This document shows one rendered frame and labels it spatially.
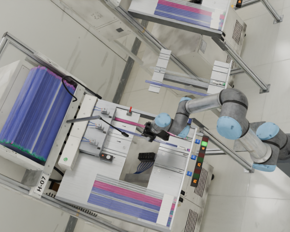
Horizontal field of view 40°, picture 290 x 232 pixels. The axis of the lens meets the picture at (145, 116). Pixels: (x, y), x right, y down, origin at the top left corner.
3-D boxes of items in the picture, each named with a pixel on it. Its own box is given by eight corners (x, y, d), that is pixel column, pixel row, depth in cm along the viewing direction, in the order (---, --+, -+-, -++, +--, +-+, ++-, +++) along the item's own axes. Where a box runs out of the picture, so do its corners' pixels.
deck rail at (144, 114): (196, 129, 262) (198, 126, 256) (195, 132, 261) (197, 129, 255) (94, 101, 269) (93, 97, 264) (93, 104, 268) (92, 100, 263)
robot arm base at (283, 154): (299, 135, 222) (292, 127, 217) (295, 160, 217) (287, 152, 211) (275, 136, 233) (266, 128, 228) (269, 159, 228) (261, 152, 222)
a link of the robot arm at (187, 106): (241, 77, 182) (175, 95, 222) (236, 97, 178) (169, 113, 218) (258, 89, 187) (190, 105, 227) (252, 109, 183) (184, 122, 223)
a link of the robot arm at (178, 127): (193, 118, 214) (175, 111, 213) (188, 137, 210) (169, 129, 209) (188, 122, 222) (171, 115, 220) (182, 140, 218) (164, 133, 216)
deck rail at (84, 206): (170, 231, 235) (171, 229, 229) (169, 234, 234) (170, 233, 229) (57, 197, 242) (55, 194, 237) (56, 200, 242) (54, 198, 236)
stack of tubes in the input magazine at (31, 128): (76, 87, 248) (41, 63, 233) (45, 162, 228) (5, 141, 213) (65, 90, 257) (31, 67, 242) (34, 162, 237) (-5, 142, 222)
